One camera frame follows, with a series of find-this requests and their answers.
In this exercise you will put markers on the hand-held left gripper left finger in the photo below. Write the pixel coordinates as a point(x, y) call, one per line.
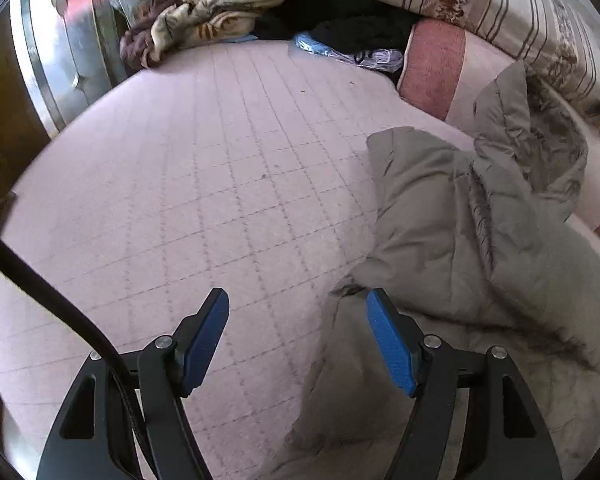
point(207, 340)

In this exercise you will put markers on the pink quilted bed sheet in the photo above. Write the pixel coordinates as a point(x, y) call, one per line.
point(205, 160)

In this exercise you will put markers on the black clothes pile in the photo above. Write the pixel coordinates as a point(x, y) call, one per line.
point(340, 15)

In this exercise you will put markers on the shiny metal headboard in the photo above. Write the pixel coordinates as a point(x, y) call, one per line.
point(75, 50)

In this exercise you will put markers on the pink bolster pillow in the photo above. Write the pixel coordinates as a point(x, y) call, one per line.
point(430, 65)

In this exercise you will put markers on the brown beige patterned blanket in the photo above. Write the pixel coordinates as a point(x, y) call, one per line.
point(205, 15)

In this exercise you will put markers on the blue clear plastic bag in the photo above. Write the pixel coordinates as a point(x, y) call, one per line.
point(312, 43)

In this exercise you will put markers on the striped floral pillow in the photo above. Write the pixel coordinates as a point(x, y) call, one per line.
point(505, 0)

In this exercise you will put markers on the grey padded jacket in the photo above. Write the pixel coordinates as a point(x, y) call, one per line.
point(455, 235)

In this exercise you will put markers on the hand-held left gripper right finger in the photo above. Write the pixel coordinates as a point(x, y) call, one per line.
point(392, 345)

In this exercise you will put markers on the brown wooden cabinet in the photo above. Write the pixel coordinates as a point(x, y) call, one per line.
point(5, 110)

